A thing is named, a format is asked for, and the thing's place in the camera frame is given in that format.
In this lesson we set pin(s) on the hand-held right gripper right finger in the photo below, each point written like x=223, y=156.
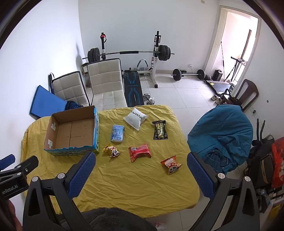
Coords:
x=199, y=175

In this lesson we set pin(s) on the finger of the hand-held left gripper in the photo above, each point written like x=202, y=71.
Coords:
x=6, y=161
x=26, y=166

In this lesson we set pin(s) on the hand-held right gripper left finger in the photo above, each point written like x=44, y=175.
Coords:
x=82, y=172

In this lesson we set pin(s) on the orange panda snack packet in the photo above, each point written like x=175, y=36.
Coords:
x=170, y=164

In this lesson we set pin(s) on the yellow snack packet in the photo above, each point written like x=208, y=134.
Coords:
x=111, y=151

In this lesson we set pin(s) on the cardboard box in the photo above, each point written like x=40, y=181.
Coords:
x=71, y=133

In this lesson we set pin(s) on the light blue wipes pack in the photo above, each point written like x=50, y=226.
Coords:
x=117, y=133

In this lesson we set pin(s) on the black shoe wipes packet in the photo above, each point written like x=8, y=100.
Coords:
x=159, y=131

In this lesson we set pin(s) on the red snack packet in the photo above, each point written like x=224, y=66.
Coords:
x=139, y=152

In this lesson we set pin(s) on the white pillow packet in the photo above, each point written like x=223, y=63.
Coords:
x=135, y=118

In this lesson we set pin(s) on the teal jacket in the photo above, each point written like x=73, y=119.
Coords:
x=221, y=133

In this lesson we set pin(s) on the yellow tablecloth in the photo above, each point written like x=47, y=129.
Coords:
x=137, y=184

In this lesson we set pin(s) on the dark fuzzy cloth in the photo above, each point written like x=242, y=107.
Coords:
x=115, y=220

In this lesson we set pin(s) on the clear plastic wrapper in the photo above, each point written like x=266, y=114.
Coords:
x=159, y=225

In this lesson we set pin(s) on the black backpack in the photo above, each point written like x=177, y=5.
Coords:
x=264, y=168

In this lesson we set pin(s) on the blue folded mat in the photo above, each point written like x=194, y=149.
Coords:
x=44, y=102

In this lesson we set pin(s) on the dark blue knitted cloth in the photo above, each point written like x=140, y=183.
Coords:
x=72, y=105

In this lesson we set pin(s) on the pair of light shoes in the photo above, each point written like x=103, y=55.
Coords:
x=216, y=98

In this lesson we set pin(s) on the red plastic bag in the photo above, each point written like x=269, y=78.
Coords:
x=278, y=162

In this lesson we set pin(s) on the small white padded chair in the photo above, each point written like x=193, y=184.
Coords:
x=68, y=88

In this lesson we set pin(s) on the chrome dumbbell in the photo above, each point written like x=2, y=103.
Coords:
x=146, y=96
x=151, y=102

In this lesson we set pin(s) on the black treadmill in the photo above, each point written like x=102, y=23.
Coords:
x=219, y=87

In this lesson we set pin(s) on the black and blue weight bench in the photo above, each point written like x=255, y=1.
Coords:
x=132, y=88

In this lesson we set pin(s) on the large white padded chair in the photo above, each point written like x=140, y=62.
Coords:
x=104, y=75

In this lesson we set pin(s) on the brown wooden chair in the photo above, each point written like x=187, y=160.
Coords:
x=249, y=88

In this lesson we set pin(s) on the black box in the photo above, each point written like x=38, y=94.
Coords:
x=217, y=75

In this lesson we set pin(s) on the short barbell with black plates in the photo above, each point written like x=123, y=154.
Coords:
x=177, y=74

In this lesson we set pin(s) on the white barbell rack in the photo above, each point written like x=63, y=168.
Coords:
x=156, y=66

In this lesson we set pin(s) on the long barbell with black plates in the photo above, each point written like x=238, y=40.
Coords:
x=131, y=52

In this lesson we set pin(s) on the white door frame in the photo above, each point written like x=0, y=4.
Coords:
x=214, y=44

